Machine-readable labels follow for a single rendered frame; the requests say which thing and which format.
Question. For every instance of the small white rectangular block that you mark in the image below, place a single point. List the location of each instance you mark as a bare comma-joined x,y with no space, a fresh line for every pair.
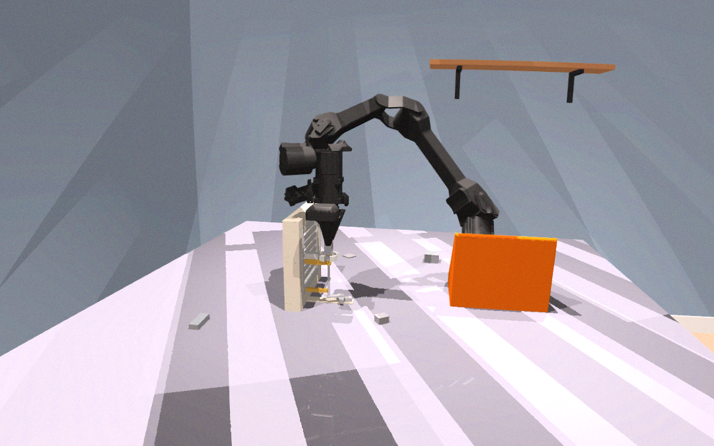
199,321

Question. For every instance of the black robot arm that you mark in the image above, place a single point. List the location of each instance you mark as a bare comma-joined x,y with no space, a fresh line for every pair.
475,210

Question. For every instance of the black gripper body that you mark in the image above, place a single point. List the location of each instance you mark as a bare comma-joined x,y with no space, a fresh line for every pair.
328,195

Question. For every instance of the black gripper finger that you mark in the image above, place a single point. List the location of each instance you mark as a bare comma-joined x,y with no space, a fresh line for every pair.
328,229
341,213

